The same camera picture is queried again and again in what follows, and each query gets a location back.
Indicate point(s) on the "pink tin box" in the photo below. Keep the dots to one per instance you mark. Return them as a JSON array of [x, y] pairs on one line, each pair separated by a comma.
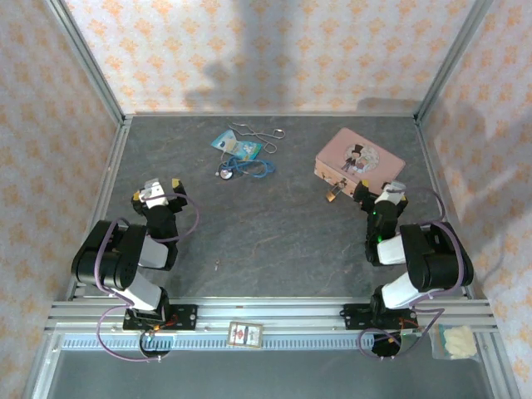
[[365, 145]]

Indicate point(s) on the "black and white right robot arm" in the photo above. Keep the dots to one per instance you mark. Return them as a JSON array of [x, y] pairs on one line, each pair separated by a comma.
[[436, 266]]

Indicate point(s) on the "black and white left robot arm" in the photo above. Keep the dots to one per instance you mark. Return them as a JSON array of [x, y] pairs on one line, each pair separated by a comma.
[[124, 266]]

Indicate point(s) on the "blue stethoscope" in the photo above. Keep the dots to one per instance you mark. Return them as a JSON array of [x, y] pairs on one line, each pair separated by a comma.
[[226, 173]]

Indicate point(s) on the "blue printed pouch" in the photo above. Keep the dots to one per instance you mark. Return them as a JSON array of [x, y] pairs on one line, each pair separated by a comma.
[[239, 147]]

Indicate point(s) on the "red and white card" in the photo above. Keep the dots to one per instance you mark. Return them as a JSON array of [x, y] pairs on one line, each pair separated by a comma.
[[245, 334]]

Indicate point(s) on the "clear bag with white contents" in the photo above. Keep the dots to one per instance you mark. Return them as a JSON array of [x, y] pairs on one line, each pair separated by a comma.
[[457, 341]]

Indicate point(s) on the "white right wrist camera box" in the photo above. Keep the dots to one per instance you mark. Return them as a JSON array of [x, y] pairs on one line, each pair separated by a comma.
[[391, 192]]

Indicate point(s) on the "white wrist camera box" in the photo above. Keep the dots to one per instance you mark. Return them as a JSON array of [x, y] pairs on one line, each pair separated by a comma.
[[153, 191], [391, 192]]

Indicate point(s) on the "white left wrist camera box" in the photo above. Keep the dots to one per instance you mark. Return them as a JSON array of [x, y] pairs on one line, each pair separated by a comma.
[[153, 191]]

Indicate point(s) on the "aluminium side rail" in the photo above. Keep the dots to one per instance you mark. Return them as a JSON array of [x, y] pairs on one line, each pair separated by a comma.
[[432, 166], [109, 187]]

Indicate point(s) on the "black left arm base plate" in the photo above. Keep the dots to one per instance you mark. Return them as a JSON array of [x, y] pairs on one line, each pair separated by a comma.
[[185, 316]]

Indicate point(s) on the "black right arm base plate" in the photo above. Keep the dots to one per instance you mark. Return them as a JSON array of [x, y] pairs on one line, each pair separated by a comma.
[[353, 316]]

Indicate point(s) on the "aluminium rear rail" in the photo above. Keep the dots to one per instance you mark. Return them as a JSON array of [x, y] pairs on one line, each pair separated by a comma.
[[270, 114]]

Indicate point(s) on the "aluminium mounting rail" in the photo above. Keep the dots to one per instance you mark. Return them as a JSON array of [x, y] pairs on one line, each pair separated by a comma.
[[291, 311]]

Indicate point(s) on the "aluminium frame post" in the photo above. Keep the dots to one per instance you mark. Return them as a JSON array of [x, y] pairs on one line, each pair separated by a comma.
[[87, 58], [453, 58]]

